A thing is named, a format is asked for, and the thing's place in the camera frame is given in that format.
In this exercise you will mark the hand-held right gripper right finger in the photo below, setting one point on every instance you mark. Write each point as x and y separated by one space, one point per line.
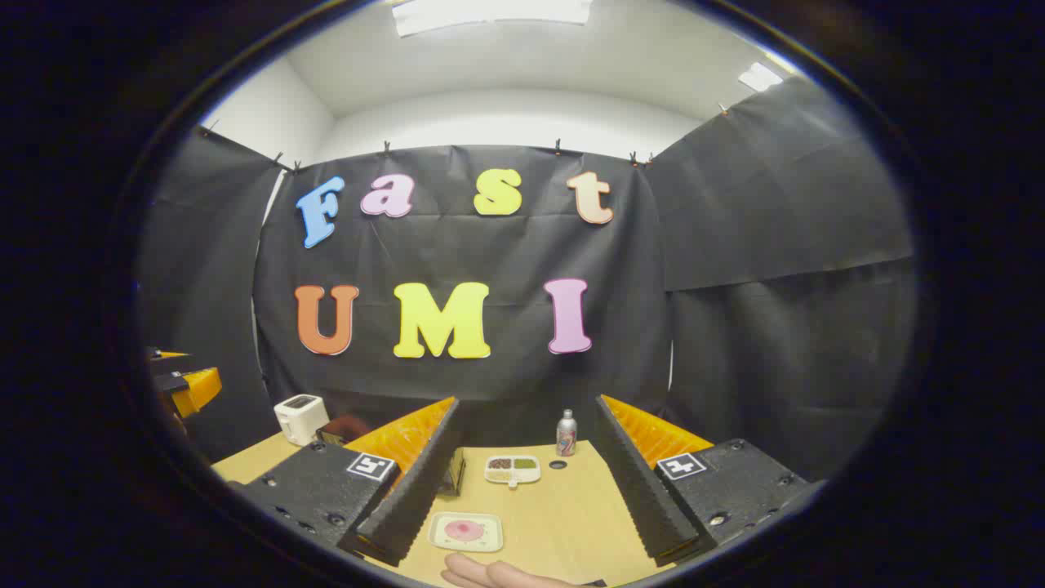
645 490

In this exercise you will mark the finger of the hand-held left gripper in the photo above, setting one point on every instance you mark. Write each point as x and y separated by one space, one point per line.
167 359
200 388

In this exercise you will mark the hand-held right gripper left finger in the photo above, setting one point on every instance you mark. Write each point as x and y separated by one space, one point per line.
412 490

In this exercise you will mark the pink meat slice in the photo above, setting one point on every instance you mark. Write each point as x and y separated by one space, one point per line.
463 530

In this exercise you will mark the white square plate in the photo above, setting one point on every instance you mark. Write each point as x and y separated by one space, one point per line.
486 543

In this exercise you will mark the black electric oven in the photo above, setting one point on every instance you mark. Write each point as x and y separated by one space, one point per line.
343 429

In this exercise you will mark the silver printed bottle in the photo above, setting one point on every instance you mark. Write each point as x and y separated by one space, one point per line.
566 437

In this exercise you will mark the white divided seasoning dish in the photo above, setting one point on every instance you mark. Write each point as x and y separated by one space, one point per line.
513 469

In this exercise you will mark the white toaster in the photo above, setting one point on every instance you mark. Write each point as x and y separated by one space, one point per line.
300 418

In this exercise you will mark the black backdrop cloth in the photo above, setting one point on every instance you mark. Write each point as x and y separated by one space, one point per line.
522 245

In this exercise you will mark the small ceiling light panel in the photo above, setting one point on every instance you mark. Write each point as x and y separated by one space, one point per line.
759 77

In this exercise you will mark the large ceiling light panel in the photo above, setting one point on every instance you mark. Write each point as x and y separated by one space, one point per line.
490 15

